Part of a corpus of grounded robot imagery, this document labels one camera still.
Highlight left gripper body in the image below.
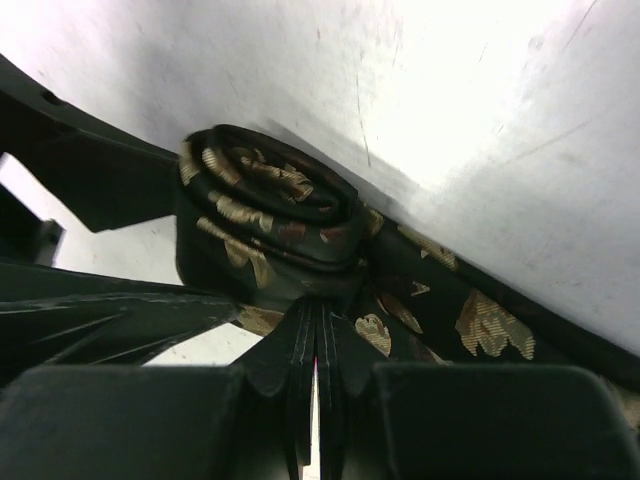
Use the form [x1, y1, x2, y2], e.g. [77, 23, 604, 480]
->
[1, 184, 65, 267]

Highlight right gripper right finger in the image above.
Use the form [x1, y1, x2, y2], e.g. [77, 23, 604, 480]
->
[315, 301, 639, 479]

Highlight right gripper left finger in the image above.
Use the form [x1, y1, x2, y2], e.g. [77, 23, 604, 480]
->
[1, 300, 315, 479]

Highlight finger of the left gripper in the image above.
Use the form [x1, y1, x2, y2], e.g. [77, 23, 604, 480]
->
[1, 58, 177, 232]
[1, 260, 239, 385]

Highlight black gold floral tie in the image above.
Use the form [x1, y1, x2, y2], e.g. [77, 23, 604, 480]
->
[174, 123, 640, 431]

